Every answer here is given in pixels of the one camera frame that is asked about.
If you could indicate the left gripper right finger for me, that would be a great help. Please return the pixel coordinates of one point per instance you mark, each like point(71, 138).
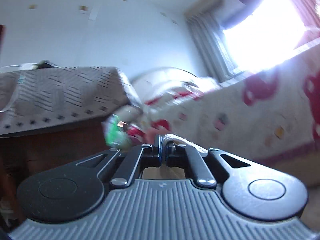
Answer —
point(189, 159)

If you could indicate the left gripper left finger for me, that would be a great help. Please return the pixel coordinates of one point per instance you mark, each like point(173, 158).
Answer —
point(135, 161)

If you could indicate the cream white garment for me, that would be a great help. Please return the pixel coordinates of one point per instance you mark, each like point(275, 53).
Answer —
point(179, 140)

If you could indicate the green plastic bag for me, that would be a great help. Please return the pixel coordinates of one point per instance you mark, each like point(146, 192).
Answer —
point(115, 133)

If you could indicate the cartoon quilt with purple ruffle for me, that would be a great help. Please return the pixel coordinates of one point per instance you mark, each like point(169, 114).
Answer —
point(271, 113)

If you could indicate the patterned cabinet cover cloth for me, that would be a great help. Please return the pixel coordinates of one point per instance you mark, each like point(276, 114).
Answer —
point(42, 99)

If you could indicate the red-brown wooden drawer cabinet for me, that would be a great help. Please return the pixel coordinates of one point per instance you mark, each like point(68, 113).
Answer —
point(57, 177)

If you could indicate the beige bed base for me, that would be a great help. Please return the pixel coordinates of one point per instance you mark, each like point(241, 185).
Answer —
point(304, 166)

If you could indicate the grey window curtain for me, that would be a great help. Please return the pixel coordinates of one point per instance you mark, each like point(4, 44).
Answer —
point(210, 42)

